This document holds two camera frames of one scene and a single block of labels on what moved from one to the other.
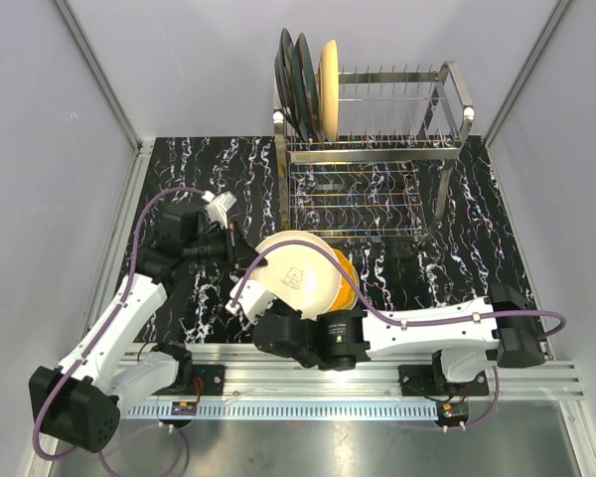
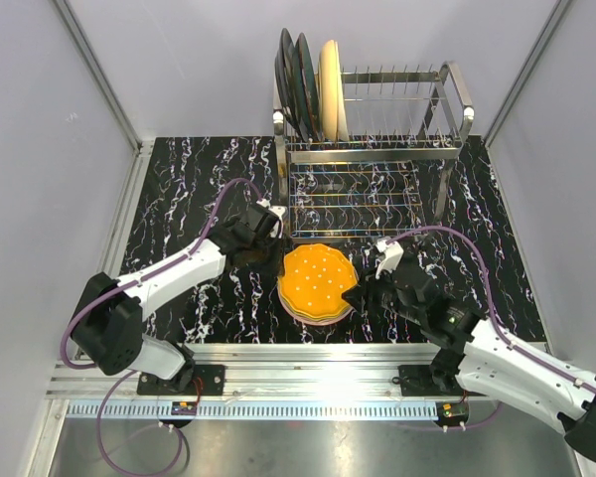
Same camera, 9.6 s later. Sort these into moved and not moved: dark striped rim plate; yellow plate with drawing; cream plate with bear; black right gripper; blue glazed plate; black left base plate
Moved: black right gripper; cream plate with bear
Not moved: blue glazed plate; black left base plate; yellow plate with drawing; dark striped rim plate
